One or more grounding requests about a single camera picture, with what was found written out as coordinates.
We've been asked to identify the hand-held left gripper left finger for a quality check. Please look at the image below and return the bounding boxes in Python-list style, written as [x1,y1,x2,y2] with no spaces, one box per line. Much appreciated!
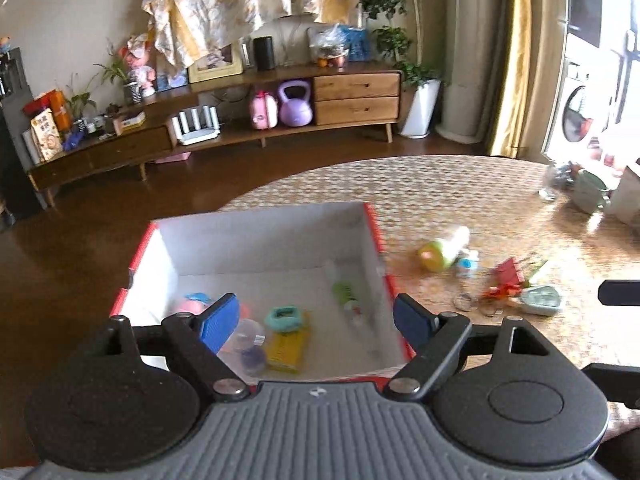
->
[75,294,251,403]

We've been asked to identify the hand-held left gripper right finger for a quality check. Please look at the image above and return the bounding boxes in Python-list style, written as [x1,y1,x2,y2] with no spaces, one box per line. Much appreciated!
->
[381,294,571,403]

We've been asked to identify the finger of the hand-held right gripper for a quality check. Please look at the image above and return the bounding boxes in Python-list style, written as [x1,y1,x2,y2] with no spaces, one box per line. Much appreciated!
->
[598,280,640,306]
[582,362,640,406]

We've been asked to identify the small pink toy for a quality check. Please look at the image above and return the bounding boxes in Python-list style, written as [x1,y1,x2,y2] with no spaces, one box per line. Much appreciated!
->
[175,294,213,317]

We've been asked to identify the clear plastic cup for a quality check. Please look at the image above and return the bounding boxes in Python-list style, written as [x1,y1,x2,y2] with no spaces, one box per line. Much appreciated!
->
[220,317,268,376]

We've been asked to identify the white thermometer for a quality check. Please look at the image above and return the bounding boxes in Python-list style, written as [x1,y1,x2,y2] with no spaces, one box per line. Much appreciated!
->
[342,302,379,354]

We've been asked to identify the green-capped baby bottle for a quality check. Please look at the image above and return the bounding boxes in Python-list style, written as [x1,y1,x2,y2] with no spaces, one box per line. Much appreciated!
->
[417,226,471,273]

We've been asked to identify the green marker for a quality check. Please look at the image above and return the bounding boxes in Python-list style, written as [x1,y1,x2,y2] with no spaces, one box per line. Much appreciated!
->
[331,281,362,306]

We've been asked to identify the small yellow box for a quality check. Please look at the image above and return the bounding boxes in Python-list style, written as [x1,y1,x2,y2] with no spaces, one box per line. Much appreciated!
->
[265,327,308,373]

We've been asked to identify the small blue-white bottle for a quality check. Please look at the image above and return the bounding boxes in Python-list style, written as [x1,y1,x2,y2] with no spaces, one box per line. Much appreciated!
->
[456,250,481,278]

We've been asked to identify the red cardboard box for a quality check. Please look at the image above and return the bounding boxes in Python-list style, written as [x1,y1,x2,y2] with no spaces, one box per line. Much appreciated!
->
[109,201,416,383]

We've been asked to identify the red toy horse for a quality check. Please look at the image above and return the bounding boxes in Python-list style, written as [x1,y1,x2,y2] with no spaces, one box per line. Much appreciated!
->
[482,284,521,300]

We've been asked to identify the red binder clip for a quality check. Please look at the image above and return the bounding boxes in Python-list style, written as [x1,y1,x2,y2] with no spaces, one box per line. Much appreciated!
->
[492,257,526,288]

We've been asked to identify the green mug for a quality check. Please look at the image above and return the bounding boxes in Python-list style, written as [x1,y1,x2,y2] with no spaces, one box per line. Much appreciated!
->
[572,170,612,215]

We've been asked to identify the glass tumbler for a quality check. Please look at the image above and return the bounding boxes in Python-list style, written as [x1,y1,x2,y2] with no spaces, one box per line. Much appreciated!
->
[540,160,563,202]

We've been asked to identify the washing machine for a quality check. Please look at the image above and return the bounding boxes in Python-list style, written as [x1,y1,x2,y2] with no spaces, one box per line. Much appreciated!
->
[560,57,616,151]

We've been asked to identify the white router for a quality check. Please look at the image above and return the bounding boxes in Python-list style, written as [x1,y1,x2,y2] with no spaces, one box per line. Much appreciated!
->
[171,105,222,146]

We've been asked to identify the potted tree white planter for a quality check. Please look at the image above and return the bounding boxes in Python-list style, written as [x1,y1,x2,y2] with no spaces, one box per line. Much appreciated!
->
[360,0,451,138]

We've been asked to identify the pink toy suitcase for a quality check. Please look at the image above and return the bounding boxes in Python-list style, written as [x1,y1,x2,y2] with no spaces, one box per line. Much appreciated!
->
[250,91,280,131]

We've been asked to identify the yellow and white box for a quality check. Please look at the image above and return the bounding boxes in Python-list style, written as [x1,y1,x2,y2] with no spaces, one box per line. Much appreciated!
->
[114,111,147,135]

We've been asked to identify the purple kettlebell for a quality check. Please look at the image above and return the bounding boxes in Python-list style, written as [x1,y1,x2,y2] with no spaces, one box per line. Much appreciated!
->
[277,80,314,127]

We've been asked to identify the wooden TV cabinet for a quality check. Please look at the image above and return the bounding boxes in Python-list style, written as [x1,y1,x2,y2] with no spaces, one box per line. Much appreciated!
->
[27,67,406,206]

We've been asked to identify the potted plant in vase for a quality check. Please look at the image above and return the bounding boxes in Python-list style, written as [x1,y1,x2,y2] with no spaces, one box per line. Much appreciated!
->
[95,42,144,106]

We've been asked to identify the printed snack box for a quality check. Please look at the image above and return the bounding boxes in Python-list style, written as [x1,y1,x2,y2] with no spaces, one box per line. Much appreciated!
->
[30,108,64,162]

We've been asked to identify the yellow curtain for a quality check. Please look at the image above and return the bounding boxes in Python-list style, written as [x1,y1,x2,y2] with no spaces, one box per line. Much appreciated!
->
[487,0,533,158]

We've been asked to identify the small leafy plant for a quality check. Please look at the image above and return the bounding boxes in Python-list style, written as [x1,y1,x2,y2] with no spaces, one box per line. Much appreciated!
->
[65,75,98,121]

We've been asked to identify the black water dispenser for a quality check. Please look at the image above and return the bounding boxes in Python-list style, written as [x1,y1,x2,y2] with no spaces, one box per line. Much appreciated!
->
[0,47,46,221]

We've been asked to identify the standing air conditioner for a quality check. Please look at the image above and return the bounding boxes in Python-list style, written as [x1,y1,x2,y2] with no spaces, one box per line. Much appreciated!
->
[440,0,511,143]

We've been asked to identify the orange box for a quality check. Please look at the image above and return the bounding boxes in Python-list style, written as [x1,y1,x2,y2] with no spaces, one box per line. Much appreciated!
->
[50,90,73,131]

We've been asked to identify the pink doll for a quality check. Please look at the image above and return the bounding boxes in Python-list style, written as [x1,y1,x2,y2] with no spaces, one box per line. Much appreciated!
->
[125,35,157,98]

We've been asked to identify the black speaker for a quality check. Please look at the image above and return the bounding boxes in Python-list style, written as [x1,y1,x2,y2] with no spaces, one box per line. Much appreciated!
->
[253,36,276,71]

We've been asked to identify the blue bag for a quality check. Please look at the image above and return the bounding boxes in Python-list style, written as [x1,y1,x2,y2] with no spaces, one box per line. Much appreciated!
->
[345,26,373,62]

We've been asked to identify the plastic bag of fruit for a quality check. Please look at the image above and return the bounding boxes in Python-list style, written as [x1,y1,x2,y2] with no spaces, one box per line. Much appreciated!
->
[306,24,351,68]

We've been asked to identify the flat red box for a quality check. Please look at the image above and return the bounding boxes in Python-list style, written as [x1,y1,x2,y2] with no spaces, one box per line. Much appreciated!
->
[22,91,56,113]

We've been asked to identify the floral sheet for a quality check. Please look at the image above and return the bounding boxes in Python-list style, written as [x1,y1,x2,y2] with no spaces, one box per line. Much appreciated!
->
[142,0,366,68]

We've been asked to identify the picture frame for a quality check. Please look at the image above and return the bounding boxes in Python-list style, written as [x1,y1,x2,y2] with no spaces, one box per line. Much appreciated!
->
[187,42,244,84]

